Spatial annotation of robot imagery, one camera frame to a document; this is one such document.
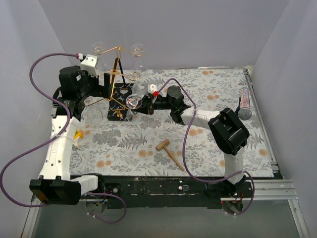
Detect clear wine glass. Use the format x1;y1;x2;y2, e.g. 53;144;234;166
91;42;108;72
126;94;142;124
130;44;148;73
81;97;104;123

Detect gold wire wine glass rack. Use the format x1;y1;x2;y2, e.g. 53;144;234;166
85;46;146;119

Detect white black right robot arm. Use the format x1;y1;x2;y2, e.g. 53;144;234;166
135;85;250;197

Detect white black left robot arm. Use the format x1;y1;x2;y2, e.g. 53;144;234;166
29;66;109;205

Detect black marbled rack base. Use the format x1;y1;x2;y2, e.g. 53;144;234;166
107;83;134;121

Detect floral patterned table mat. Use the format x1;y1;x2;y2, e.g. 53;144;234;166
67;66;275;178

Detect wooden toy mallet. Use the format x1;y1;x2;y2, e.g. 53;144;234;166
156;139;185;171

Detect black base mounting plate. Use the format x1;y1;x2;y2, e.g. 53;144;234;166
84;176;253;209

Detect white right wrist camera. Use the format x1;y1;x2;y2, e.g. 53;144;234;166
147;84;157;94

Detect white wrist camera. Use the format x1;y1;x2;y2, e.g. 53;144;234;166
147;84;157;94
80;55;98;78

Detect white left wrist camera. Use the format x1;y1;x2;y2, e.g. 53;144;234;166
80;55;98;78

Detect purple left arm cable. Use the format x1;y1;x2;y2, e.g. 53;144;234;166
0;53;127;224

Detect aluminium frame rail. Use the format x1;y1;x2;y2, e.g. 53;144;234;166
220;179;300;202

